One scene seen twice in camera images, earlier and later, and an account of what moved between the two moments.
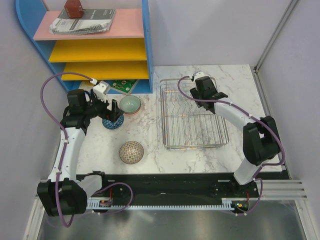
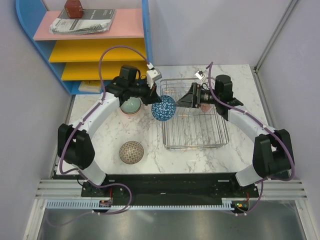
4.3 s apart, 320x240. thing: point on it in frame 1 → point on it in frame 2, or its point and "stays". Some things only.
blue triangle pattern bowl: [112, 125] → [165, 110]
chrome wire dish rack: [184, 125] stays
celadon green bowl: [130, 104] stays
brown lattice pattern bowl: [131, 152] stays
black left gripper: [115, 112] → [151, 96]
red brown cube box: [74, 8] stays
